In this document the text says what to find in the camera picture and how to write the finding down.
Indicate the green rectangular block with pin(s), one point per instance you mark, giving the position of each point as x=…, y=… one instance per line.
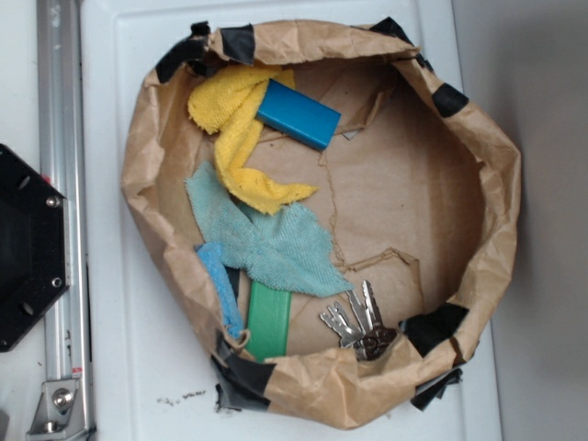
x=268, y=321

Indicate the blue rectangular block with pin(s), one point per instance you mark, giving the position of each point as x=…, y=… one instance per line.
x=298, y=116

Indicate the teal microfiber cloth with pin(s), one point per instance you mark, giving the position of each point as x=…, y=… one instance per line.
x=287, y=251

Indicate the blue sponge cloth strip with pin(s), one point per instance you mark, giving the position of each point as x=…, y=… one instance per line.
x=210, y=256

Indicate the brown paper bag bin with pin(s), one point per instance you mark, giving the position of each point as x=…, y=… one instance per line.
x=419, y=189

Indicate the bunch of silver keys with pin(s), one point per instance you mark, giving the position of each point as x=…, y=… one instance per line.
x=370, y=338

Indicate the yellow microfiber cloth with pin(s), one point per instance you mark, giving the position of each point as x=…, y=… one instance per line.
x=226, y=104

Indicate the aluminium extrusion rail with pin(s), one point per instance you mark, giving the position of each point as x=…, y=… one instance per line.
x=67, y=323

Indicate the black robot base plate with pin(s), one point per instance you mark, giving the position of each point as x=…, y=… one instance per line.
x=33, y=248

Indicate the metal corner bracket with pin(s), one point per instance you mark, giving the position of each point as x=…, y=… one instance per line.
x=60, y=412

